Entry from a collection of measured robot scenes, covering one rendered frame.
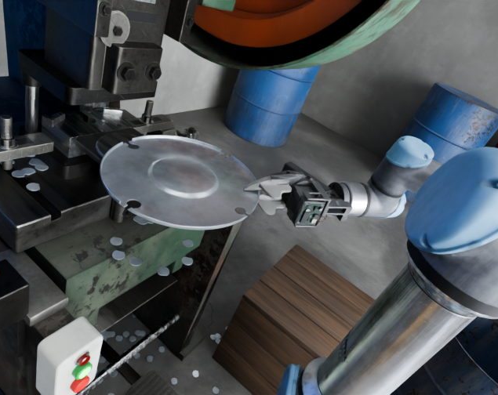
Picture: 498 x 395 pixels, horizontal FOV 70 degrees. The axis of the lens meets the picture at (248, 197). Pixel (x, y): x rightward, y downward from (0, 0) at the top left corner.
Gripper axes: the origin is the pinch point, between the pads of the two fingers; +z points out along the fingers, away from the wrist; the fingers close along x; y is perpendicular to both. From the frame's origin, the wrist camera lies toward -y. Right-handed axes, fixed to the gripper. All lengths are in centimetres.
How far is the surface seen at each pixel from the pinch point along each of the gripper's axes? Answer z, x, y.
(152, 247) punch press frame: 16.0, 18.3, -2.6
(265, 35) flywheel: -7.3, -21.9, -30.6
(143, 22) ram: 20.7, -22.3, -15.9
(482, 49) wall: -261, -20, -189
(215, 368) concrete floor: -12, 82, -6
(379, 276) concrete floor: -119, 90, -48
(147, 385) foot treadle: 13, 63, 5
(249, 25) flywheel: -4.2, -22.5, -34.7
